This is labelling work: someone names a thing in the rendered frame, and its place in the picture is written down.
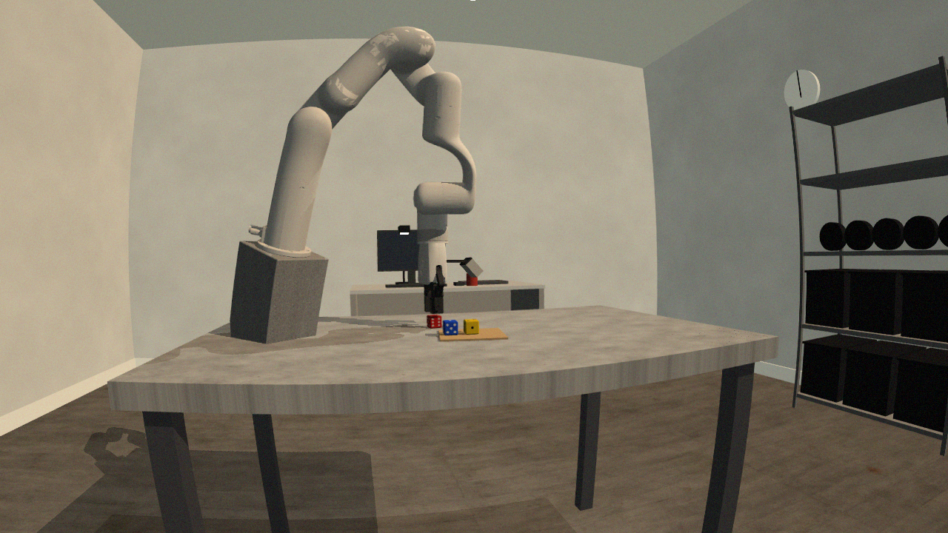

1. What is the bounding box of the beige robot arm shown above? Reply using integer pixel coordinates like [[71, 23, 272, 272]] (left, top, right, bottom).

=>
[[248, 27, 476, 258]]

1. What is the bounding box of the tan flat mat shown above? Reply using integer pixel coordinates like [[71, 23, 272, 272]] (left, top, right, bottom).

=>
[[438, 328, 508, 341]]

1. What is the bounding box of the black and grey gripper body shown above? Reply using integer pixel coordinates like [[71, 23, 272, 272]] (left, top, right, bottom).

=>
[[417, 241, 448, 285]]

